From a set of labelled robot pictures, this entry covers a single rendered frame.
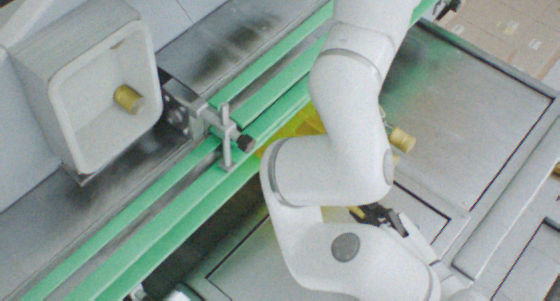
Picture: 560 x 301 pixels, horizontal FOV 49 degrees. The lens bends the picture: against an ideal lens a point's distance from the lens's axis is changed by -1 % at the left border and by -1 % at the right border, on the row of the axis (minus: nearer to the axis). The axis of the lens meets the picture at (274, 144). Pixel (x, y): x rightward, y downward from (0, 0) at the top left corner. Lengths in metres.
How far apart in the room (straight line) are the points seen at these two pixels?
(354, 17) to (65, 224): 0.57
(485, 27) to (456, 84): 3.68
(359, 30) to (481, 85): 0.86
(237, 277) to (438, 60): 0.77
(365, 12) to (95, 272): 0.57
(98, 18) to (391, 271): 0.52
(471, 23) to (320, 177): 4.56
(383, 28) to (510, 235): 0.70
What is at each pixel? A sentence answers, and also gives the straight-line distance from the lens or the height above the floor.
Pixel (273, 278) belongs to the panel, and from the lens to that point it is 1.16.
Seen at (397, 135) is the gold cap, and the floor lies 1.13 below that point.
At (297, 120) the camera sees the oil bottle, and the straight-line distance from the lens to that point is 1.16.
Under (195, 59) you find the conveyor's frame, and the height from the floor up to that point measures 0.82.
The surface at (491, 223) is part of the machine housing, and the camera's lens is 1.30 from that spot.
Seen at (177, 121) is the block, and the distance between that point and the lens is 1.07.
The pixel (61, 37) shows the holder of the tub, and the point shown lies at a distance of 0.90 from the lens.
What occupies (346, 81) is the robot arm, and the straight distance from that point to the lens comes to 0.68.
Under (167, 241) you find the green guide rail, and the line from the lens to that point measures 1.10.
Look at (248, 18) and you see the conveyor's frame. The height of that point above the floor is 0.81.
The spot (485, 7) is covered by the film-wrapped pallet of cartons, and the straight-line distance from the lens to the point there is 5.39.
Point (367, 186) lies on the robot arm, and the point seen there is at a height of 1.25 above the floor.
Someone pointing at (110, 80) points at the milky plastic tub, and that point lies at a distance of 1.03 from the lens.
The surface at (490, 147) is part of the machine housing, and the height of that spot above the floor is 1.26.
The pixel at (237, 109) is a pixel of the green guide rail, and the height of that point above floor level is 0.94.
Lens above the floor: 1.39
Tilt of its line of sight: 21 degrees down
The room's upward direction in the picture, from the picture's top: 125 degrees clockwise
